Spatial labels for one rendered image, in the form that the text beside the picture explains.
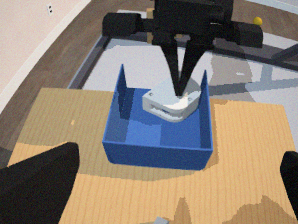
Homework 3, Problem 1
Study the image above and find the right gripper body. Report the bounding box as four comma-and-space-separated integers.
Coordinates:
102, 13, 263, 48

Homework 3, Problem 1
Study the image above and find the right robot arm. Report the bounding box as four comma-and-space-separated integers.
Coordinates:
153, 0, 234, 36

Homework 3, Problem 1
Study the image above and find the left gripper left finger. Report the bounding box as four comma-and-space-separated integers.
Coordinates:
0, 142, 80, 224

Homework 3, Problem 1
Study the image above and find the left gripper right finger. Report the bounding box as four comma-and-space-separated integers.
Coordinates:
280, 151, 298, 221

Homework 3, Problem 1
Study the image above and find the blue open tray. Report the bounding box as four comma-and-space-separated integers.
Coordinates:
102, 64, 213, 171

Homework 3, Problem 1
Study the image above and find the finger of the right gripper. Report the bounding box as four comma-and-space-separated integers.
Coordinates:
152, 39, 180, 96
179, 40, 216, 96

